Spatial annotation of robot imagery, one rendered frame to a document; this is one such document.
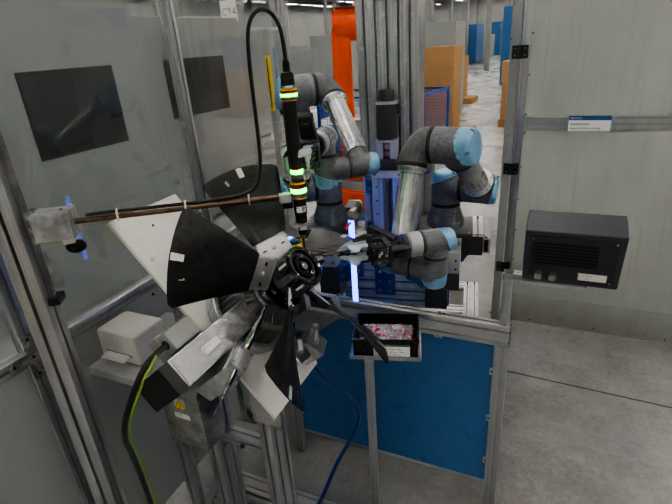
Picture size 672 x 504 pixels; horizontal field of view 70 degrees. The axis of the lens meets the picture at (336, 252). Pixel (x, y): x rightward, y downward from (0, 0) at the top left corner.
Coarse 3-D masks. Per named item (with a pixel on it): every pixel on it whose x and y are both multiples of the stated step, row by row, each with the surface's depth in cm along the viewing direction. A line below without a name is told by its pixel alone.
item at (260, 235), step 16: (224, 176) 135; (256, 176) 138; (272, 176) 139; (208, 192) 133; (224, 192) 134; (240, 192) 135; (256, 192) 136; (272, 192) 137; (224, 208) 133; (240, 208) 134; (256, 208) 134; (272, 208) 135; (240, 224) 133; (256, 224) 133; (272, 224) 133; (256, 240) 132
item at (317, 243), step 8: (312, 232) 159; (320, 232) 159; (336, 232) 160; (312, 240) 153; (320, 240) 152; (328, 240) 152; (336, 240) 152; (344, 240) 154; (312, 248) 146; (320, 248) 145; (328, 248) 144; (336, 248) 145
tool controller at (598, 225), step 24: (528, 216) 143; (552, 216) 140; (576, 216) 138; (600, 216) 136; (624, 216) 135; (528, 240) 139; (552, 240) 136; (576, 240) 133; (600, 240) 131; (624, 240) 128; (528, 264) 144; (552, 264) 141; (576, 264) 138; (600, 264) 135
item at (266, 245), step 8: (280, 232) 133; (264, 240) 133; (272, 240) 133; (280, 240) 133; (288, 240) 133; (256, 248) 132; (264, 248) 132; (280, 248) 132; (288, 248) 132; (264, 256) 132; (272, 256) 132
